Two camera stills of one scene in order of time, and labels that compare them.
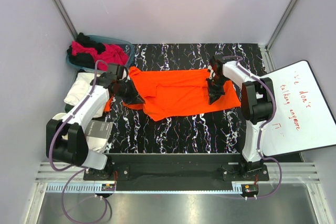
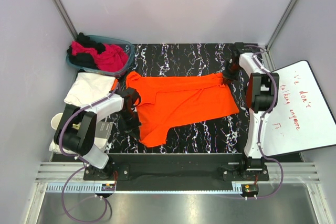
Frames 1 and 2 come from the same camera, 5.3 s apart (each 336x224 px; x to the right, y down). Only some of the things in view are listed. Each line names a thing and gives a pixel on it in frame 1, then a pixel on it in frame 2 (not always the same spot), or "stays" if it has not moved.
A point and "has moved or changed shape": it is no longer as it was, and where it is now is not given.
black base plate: x=177 y=172 stays
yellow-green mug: x=59 y=116 stays
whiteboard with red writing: x=304 y=119 stays
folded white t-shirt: x=79 y=89 stays
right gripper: x=214 y=95 -> x=230 y=77
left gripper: x=134 y=98 -> x=132 y=129
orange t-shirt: x=167 y=93 has moved or changed shape
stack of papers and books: x=97 y=133 stays
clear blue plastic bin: x=95 y=54 stays
